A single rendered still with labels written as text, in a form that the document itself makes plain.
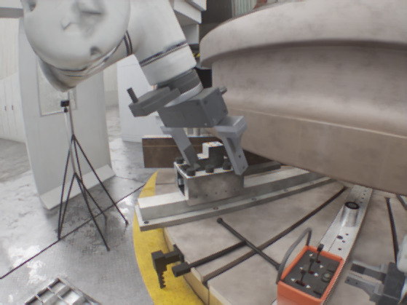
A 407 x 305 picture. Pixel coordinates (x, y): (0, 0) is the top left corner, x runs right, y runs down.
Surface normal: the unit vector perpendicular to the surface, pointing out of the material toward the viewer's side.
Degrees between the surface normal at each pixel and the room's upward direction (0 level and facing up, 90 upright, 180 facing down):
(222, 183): 90
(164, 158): 90
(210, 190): 90
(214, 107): 83
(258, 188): 72
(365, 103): 77
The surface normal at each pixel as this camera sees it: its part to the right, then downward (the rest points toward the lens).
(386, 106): -0.67, 0.01
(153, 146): -0.01, 0.29
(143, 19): 0.50, 0.29
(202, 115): -0.63, 0.59
